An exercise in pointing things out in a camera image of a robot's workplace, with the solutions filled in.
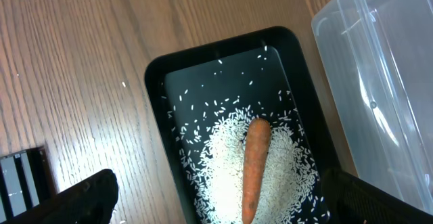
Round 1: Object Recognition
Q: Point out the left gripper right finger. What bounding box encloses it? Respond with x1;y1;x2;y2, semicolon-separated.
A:
321;169;432;224

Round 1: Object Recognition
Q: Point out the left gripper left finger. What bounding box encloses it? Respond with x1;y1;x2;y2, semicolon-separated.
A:
5;169;119;224

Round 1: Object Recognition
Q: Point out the pile of white rice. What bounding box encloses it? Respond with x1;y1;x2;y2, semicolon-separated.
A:
195;109;330;223

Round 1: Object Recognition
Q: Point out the orange carrot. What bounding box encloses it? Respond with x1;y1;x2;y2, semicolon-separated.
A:
242;118;271;224

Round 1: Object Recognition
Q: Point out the black waste tray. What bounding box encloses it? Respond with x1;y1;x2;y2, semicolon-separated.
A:
144;26;339;223

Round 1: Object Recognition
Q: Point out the clear plastic bin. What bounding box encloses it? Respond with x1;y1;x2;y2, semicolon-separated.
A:
312;0;432;213

